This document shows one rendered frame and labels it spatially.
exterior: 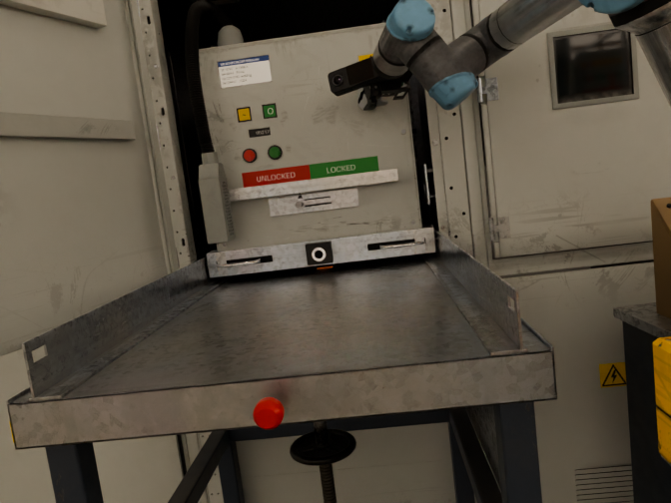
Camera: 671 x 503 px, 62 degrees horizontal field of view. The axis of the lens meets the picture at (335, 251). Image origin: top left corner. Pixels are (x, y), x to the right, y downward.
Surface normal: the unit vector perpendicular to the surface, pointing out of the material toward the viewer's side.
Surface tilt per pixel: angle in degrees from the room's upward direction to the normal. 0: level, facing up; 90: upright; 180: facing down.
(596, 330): 90
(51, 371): 90
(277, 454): 90
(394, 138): 90
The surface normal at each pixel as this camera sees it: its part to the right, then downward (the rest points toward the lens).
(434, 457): -0.06, 0.13
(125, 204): 0.91, -0.06
